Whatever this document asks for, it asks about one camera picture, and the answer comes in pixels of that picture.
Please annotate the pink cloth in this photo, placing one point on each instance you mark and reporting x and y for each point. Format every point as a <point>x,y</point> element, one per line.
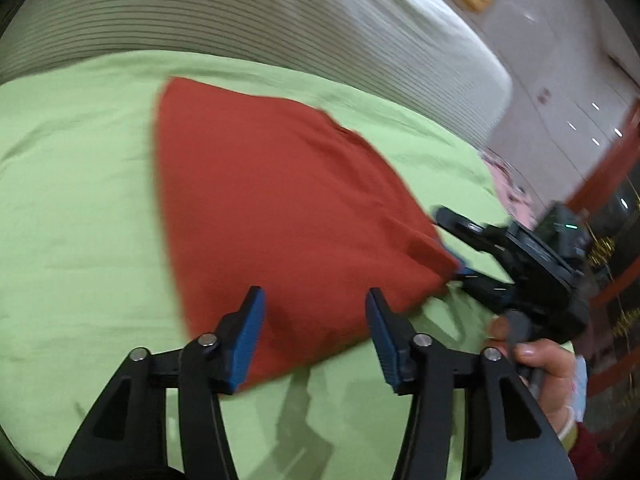
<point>510,185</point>

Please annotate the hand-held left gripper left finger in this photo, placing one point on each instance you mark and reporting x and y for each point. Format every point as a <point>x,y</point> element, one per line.
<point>247,342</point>

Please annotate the light green bed sheet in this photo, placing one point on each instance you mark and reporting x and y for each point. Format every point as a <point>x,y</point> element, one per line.
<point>75,210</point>

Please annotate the red wooden furniture frame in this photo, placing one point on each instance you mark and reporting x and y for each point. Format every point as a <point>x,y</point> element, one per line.
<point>612,292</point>

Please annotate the rust orange sweater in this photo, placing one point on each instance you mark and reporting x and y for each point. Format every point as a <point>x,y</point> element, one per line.
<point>275,200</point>

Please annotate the white striped bolster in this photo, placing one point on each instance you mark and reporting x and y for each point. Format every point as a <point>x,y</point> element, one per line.
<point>250,15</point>

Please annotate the person's right hand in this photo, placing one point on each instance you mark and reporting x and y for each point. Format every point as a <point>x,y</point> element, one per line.
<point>545,370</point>

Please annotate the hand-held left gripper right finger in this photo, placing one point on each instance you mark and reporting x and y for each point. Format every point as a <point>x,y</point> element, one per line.
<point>386,342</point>

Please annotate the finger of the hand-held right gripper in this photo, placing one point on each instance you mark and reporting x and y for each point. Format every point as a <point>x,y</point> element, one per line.
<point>457,264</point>
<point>470,227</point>

